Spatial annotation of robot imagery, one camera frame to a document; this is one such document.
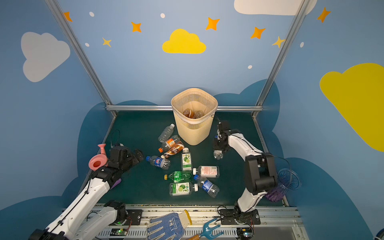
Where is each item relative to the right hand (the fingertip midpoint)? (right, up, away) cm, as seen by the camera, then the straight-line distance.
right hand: (218, 145), depth 93 cm
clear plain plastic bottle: (-36, +7, +11) cm, 38 cm away
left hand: (-46, -5, -11) cm, 48 cm away
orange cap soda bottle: (-30, +2, +5) cm, 31 cm away
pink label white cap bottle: (-8, -15, -7) cm, 18 cm away
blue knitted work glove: (-28, -37, -22) cm, 51 cm away
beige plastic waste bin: (-16, +24, +13) cm, 32 cm away
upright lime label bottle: (-20, -9, -3) cm, 22 cm away
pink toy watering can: (-69, -7, -11) cm, 70 cm away
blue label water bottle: (-9, -21, -13) cm, 26 cm away
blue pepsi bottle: (-39, -9, -4) cm, 40 cm away
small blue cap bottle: (-1, -5, -5) cm, 7 cm away
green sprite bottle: (-25, -17, -9) cm, 32 cm away
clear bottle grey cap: (-13, +21, +11) cm, 27 cm away
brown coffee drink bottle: (-27, -2, +2) cm, 27 cm away
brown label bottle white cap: (-19, +21, +8) cm, 30 cm away
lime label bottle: (-22, -22, -13) cm, 34 cm away
